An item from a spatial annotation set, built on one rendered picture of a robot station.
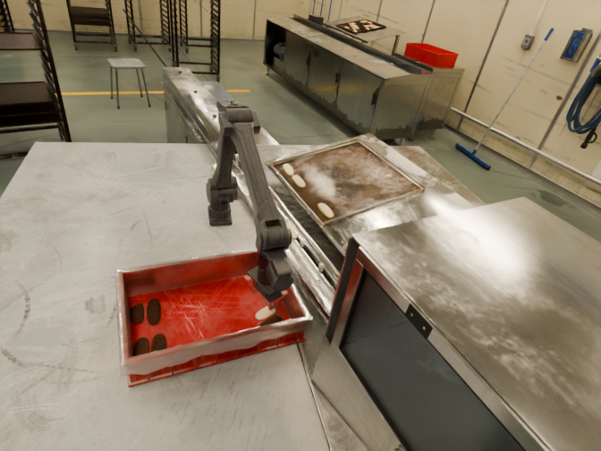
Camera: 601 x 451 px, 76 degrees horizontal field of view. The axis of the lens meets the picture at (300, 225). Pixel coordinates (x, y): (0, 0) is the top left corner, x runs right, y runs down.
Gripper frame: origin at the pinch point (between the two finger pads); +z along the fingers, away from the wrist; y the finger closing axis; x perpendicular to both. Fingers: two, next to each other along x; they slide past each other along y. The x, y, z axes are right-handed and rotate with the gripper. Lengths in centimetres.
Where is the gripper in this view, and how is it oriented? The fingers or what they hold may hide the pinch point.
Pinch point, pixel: (263, 299)
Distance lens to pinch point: 116.9
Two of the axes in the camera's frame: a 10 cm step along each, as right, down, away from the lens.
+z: -1.6, 7.7, 6.2
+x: 7.3, -3.4, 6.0
